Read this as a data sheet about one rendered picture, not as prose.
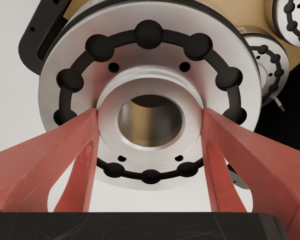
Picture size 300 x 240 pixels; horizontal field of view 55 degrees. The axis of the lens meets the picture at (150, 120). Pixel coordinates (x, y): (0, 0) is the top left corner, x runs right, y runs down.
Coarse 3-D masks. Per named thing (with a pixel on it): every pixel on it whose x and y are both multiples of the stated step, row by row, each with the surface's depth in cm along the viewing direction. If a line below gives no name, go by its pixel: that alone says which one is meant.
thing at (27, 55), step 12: (48, 0) 21; (60, 0) 21; (36, 12) 21; (48, 12) 21; (36, 24) 22; (48, 24) 22; (24, 36) 22; (36, 36) 22; (24, 48) 23; (36, 48) 23; (24, 60) 24; (36, 60) 24; (36, 72) 24; (228, 168) 33; (240, 180) 34
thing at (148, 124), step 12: (132, 108) 16; (144, 108) 16; (156, 108) 16; (168, 108) 16; (120, 120) 14; (132, 120) 15; (144, 120) 16; (156, 120) 15; (168, 120) 15; (132, 132) 14; (144, 132) 15; (156, 132) 15; (168, 132) 14
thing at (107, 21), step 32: (128, 0) 11; (160, 0) 11; (96, 32) 11; (128, 32) 11; (160, 32) 11; (192, 32) 11; (224, 32) 11; (64, 64) 12; (96, 64) 12; (128, 64) 12; (160, 64) 12; (192, 64) 12; (224, 64) 12; (64, 96) 13; (96, 96) 13; (224, 96) 13; (256, 96) 13; (128, 160) 15; (192, 160) 15
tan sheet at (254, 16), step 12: (72, 0) 30; (84, 0) 30; (216, 0) 31; (228, 0) 31; (240, 0) 31; (252, 0) 31; (264, 0) 31; (72, 12) 31; (228, 12) 32; (240, 12) 32; (252, 12) 32; (264, 12) 32; (240, 24) 33; (252, 24) 33; (264, 24) 33; (276, 36) 34; (288, 48) 35
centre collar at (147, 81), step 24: (144, 72) 12; (168, 72) 12; (120, 96) 12; (168, 96) 12; (192, 96) 12; (192, 120) 13; (120, 144) 14; (144, 144) 14; (168, 144) 14; (192, 144) 14
